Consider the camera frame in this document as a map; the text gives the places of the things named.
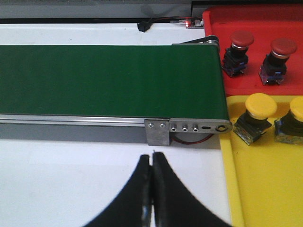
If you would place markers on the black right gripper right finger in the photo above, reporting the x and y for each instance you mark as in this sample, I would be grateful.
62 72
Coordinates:
174 204

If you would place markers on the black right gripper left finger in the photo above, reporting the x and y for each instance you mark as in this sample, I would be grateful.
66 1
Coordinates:
132 206

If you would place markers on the yellow mushroom push button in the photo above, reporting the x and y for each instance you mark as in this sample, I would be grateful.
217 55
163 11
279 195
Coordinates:
289 128
253 123

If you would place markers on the red mushroom push button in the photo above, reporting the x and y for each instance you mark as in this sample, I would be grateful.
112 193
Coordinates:
235 59
273 68

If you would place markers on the steel conveyor end plate right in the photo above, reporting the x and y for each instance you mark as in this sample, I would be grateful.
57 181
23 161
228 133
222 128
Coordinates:
208 126

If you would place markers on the steel conveyor end plate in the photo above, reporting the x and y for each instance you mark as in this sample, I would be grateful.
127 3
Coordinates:
208 126
211 40

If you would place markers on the yellow plastic tray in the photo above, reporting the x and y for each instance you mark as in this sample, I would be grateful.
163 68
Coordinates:
264 181

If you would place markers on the green conveyor belt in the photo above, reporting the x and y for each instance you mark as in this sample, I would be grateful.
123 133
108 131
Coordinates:
169 81

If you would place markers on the far steel conveyor end plate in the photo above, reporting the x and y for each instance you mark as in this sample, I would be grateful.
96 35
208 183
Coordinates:
211 40

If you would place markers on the black sensor block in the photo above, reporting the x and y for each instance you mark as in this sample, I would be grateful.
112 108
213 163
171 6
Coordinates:
144 26

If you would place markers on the small red led circuit board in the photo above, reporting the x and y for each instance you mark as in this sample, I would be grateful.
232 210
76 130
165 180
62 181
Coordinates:
194 23

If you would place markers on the steel conveyor bracket right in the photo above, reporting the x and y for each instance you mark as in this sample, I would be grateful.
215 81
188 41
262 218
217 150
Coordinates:
157 132

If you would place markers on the aluminium conveyor side rail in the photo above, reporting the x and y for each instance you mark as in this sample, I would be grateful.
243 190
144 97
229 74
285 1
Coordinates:
81 120

